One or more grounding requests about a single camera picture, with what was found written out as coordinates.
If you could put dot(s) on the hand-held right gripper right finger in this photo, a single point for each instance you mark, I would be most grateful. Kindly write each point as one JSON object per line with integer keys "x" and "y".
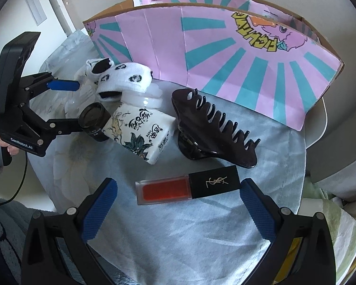
{"x": 258, "y": 212}

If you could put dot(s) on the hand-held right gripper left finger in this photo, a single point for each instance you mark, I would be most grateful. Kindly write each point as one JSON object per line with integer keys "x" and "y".
{"x": 100, "y": 212}

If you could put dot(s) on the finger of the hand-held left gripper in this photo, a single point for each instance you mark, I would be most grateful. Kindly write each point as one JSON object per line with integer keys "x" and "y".
{"x": 65, "y": 124}
{"x": 62, "y": 85}

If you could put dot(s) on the red lip gloss black cap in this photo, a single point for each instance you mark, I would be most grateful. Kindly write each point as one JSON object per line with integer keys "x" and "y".
{"x": 166, "y": 190}

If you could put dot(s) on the white printed bottle black cap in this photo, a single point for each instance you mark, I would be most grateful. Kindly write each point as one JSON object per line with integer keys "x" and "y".
{"x": 136, "y": 133}

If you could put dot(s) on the pink teal printed cardboard box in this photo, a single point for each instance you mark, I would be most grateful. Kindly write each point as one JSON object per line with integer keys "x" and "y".
{"x": 225, "y": 50}

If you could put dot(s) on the clear plastic bag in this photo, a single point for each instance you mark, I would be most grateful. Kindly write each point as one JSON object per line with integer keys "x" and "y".
{"x": 77, "y": 101}

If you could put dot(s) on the black and white sock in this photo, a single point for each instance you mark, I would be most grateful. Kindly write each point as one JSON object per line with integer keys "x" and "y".
{"x": 92, "y": 68}

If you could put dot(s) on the yellow packet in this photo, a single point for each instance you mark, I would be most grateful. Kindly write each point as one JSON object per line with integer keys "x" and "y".
{"x": 295, "y": 246}

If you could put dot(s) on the white sock with black pattern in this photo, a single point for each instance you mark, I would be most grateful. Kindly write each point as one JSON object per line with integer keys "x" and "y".
{"x": 121, "y": 77}

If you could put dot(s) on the light blue floral cloth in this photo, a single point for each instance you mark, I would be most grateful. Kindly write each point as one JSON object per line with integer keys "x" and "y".
{"x": 181, "y": 237}

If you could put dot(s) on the green striped bedding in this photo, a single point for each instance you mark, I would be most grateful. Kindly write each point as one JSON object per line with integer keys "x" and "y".
{"x": 344, "y": 228}

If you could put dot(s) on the person's grey blue clothing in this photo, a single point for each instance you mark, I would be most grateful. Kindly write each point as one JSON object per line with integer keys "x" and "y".
{"x": 6, "y": 219}

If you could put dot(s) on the translucent white plastic container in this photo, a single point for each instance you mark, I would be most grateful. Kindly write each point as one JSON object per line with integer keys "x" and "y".
{"x": 157, "y": 95}

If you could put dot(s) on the white cabinet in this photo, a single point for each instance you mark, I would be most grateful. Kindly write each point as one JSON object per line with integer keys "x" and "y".
{"x": 6, "y": 6}

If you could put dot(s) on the dark hair claw clip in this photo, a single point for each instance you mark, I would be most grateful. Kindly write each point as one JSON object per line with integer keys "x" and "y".
{"x": 201, "y": 130}

